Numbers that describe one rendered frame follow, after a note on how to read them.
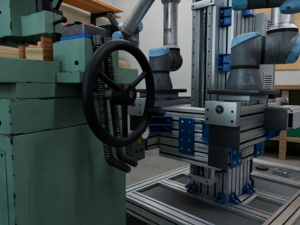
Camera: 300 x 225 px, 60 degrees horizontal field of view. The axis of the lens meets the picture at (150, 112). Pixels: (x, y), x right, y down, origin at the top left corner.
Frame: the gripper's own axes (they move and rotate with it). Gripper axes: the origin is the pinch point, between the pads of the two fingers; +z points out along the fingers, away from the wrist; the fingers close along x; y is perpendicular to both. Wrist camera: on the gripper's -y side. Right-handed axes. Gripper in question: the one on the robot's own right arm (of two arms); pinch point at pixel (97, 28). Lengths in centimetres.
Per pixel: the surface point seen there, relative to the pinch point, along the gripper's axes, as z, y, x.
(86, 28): -75, 13, -91
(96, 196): -67, 67, -88
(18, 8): -42, 3, -87
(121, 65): -66, 24, -65
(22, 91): -66, 28, -107
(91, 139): -67, 47, -87
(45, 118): -66, 36, -102
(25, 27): -44, 9, -88
